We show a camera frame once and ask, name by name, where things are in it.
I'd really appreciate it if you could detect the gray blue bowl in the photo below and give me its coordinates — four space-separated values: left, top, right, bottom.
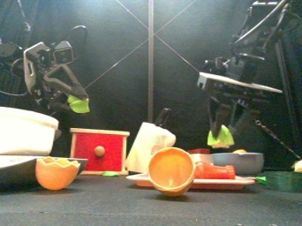
211 151 266 177

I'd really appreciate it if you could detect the white block red top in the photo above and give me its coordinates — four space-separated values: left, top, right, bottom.
187 147 215 165

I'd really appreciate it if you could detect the orange toy bowl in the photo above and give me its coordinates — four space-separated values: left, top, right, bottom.
147 147 197 197

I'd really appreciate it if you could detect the white round pot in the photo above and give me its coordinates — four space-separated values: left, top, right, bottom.
0 106 62 157

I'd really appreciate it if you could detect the red wooden drawer box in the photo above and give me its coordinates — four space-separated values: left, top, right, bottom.
68 127 131 177

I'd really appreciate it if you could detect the pink rectangular tray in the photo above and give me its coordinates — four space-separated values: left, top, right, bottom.
126 172 257 191

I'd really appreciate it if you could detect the white knife block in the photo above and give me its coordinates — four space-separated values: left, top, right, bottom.
126 121 177 175

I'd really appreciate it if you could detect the pale yellow toy fruit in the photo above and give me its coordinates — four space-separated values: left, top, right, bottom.
292 160 302 173

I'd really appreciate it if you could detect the green translucent container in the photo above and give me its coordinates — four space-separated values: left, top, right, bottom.
255 170 302 192

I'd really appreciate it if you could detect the broken orange eggshell cup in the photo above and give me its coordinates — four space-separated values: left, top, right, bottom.
35 156 83 192

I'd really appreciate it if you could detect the gray flat pan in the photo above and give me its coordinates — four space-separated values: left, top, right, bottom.
0 154 88 185

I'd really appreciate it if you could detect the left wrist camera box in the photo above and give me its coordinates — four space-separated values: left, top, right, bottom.
52 40 76 65

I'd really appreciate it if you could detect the black knife handle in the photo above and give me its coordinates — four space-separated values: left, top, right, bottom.
154 107 174 128

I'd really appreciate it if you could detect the gray metal frame pole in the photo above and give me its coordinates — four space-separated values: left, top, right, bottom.
147 0 155 124

